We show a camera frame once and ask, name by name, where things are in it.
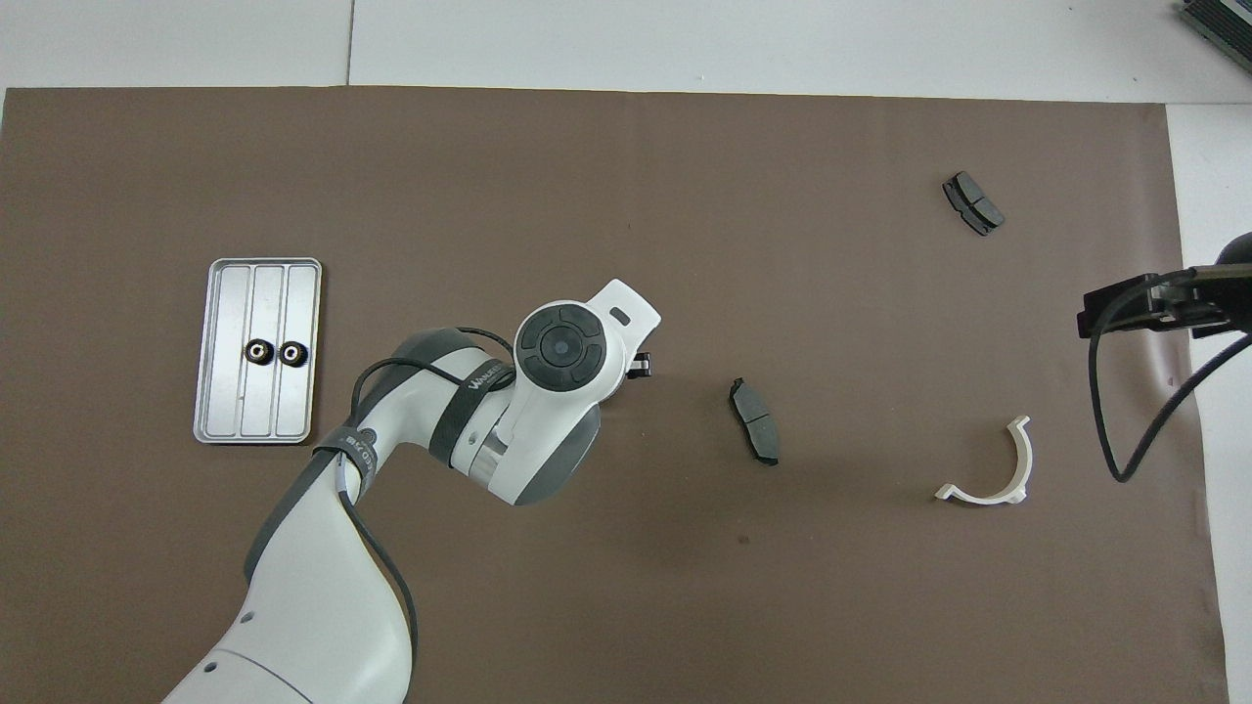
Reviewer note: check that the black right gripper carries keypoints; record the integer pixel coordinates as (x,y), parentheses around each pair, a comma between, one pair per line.
(1223,293)

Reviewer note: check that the grey slim brake pad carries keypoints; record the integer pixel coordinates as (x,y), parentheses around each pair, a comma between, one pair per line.
(755,420)

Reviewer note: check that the silver metal tray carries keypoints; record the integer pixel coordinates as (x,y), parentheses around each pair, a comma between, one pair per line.
(225,293)

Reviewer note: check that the brown table mat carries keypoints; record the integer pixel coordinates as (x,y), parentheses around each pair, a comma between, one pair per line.
(587,196)

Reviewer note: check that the black bearing gear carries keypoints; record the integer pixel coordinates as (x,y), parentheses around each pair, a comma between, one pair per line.
(251,358)
(286,360)

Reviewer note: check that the grey wide brake pad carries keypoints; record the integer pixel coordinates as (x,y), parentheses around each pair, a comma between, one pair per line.
(973,200)

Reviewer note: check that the dark ribbed metal device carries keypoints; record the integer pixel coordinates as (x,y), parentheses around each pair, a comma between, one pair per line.
(1223,20)

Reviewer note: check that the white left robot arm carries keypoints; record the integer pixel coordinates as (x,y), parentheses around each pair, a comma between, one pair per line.
(313,606)

